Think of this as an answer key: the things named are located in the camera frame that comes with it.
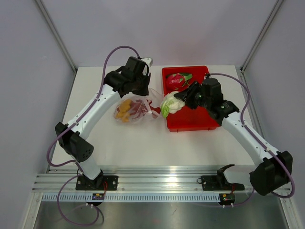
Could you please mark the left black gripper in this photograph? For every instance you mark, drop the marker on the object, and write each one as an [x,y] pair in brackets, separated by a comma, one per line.
[146,76]

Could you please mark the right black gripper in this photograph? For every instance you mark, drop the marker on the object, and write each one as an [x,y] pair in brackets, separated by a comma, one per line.
[187,95]

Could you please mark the white cauliflower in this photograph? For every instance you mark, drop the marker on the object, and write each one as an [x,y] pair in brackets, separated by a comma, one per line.
[170,104]

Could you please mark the clear zip top bag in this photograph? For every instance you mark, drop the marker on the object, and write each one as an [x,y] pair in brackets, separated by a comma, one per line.
[153,95]

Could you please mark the yellow ginger root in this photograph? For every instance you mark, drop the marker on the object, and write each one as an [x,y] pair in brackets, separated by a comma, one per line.
[122,111]

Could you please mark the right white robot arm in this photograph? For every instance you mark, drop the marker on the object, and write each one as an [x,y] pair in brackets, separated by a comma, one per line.
[273,172]

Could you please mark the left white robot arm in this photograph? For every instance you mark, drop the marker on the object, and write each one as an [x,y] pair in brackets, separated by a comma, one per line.
[73,135]

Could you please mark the red plastic tray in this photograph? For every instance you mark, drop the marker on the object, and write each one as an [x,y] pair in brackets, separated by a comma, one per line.
[186,119]

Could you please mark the pink dragon fruit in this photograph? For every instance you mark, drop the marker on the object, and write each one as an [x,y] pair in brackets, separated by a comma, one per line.
[177,81]

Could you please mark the right small circuit board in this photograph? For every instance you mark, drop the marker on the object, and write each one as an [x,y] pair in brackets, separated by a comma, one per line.
[227,199]

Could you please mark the small circuit board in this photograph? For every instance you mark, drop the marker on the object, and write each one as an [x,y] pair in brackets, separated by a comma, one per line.
[227,199]
[98,196]

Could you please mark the left small circuit board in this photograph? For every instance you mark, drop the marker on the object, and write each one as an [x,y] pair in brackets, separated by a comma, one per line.
[98,196]

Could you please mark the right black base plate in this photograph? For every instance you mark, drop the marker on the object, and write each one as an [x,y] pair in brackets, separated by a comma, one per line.
[218,183]

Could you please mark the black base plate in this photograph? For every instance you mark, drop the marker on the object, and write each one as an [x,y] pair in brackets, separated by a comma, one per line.
[218,183]
[106,183]

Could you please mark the white slotted cable duct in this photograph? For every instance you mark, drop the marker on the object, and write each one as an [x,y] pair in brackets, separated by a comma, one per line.
[135,197]

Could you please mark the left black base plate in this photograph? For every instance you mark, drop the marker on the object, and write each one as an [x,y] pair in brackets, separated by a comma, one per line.
[106,183]

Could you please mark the left aluminium frame post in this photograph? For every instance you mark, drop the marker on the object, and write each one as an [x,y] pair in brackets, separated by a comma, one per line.
[52,27]

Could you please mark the aluminium frame post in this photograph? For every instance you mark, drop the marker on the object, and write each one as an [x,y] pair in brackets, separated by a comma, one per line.
[52,27]
[262,33]

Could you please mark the aluminium mounting rail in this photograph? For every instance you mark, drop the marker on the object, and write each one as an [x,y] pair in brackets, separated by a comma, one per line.
[150,179]

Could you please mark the right aluminium frame post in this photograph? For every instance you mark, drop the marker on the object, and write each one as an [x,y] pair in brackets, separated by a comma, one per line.
[262,33]

